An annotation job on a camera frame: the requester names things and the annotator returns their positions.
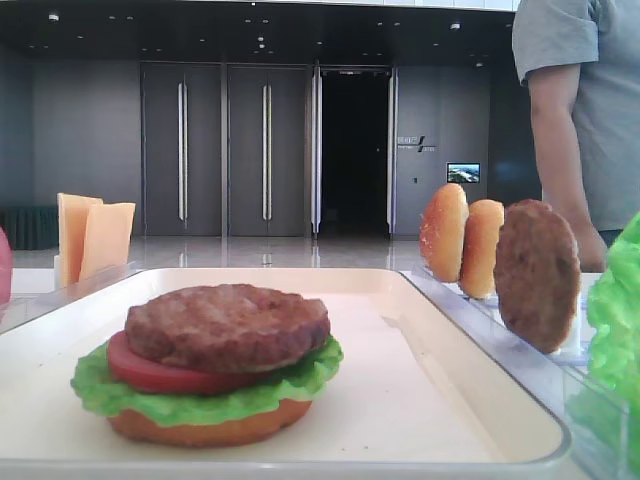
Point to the orange cheese slice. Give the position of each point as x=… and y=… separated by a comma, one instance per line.
x=107, y=237
x=72, y=218

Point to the brown meat patty on tray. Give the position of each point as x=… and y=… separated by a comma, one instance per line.
x=227, y=328

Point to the standing brown meat patty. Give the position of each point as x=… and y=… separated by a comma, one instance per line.
x=537, y=274

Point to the red tomato slice on tray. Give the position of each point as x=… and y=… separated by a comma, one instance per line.
x=151, y=377

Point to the green lettuce leaf on tray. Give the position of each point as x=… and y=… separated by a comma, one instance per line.
x=104, y=396

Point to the standing red tomato slice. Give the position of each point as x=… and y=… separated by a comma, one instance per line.
x=6, y=266

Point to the standing green lettuce leaf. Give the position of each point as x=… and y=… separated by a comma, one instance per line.
x=613, y=311

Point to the rear standing bun slice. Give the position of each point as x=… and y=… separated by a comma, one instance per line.
x=442, y=232

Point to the standing bun slice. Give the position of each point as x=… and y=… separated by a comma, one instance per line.
x=482, y=230
x=442, y=232

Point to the front standing bun slice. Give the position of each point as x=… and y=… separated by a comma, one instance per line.
x=482, y=230

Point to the cream rectangular serving tray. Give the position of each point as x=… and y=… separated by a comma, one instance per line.
x=414, y=398

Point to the bottom bun slice on tray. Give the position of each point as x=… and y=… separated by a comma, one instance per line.
x=252, y=429

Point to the clear acrylic left food rack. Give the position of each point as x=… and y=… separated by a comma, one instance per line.
x=30, y=300

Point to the clear acrylic food rack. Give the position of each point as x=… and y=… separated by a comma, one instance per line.
x=553, y=379
x=30, y=300

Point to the person in grey t-shirt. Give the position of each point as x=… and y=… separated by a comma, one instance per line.
x=579, y=61

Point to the clear acrylic right food rack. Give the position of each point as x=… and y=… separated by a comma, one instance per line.
x=553, y=379

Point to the dark double door with handles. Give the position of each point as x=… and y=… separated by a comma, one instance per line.
x=225, y=150

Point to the small wall display screen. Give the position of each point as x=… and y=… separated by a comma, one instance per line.
x=463, y=173

